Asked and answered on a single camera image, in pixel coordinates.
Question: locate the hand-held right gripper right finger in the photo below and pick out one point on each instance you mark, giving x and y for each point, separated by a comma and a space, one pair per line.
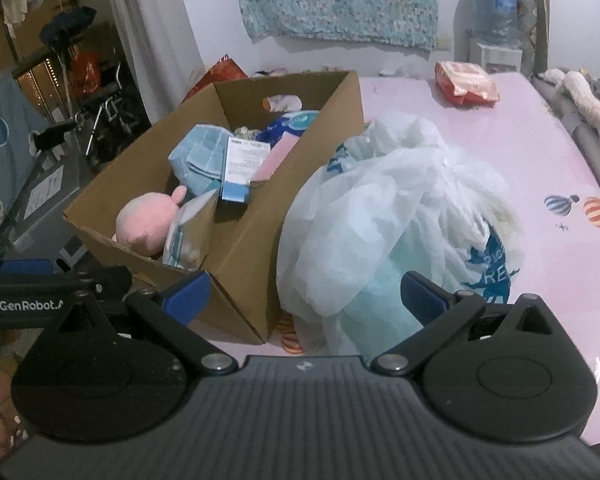
422, 294

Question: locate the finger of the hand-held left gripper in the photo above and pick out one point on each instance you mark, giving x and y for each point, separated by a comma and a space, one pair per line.
25, 266
105, 277

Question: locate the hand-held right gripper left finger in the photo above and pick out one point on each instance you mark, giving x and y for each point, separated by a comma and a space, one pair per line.
187, 296

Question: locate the pink plush toy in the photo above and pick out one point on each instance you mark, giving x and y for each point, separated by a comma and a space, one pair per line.
140, 220

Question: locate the cardboard box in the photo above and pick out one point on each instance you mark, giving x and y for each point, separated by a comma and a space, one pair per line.
250, 240

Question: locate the white plastic bag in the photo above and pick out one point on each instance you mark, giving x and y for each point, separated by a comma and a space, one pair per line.
380, 210

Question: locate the light blue towel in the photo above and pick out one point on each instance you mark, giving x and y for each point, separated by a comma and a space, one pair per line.
195, 155

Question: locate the blue white carton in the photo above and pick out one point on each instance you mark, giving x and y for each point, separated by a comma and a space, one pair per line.
242, 160

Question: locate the blue wipes packet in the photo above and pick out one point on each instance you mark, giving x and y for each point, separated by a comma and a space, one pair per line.
290, 125

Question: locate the blue blanket with circles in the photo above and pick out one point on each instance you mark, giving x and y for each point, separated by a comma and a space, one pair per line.
5, 150

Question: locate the pink balloon print mat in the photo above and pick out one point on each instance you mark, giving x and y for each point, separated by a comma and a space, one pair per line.
530, 160

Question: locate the red bag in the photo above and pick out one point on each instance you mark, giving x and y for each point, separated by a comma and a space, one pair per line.
85, 70

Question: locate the red white wet wipes pack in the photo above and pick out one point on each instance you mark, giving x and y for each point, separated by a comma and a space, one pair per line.
465, 80

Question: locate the red packet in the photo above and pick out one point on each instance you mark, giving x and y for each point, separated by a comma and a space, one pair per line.
225, 67

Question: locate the dark blue cloth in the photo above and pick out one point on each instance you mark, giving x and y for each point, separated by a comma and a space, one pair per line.
67, 25

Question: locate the white curtain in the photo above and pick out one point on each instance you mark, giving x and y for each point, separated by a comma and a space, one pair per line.
150, 35

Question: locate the white water dispenser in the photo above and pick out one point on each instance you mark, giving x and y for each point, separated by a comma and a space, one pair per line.
495, 57

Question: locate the white knit blanket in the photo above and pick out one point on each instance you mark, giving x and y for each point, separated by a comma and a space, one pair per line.
590, 100

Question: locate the brown framed panel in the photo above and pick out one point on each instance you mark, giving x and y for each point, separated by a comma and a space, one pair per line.
535, 25

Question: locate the large water bottle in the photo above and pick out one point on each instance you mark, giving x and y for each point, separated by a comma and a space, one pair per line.
492, 5

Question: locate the blue floral cloth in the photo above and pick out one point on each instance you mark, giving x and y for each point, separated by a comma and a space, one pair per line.
340, 0

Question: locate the metal folding frame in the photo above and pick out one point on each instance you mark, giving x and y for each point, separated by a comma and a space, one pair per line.
110, 115

